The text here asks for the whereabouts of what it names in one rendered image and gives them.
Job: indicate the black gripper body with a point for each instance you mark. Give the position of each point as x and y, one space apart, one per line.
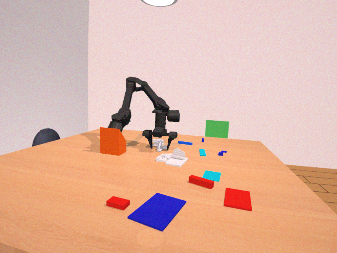
148 133

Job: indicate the teal flat bar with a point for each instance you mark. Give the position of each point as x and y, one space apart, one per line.
202 152

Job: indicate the teal flat rectangular plate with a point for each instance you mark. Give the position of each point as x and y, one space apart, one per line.
210 175

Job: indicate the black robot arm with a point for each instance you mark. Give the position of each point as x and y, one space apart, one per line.
122 117

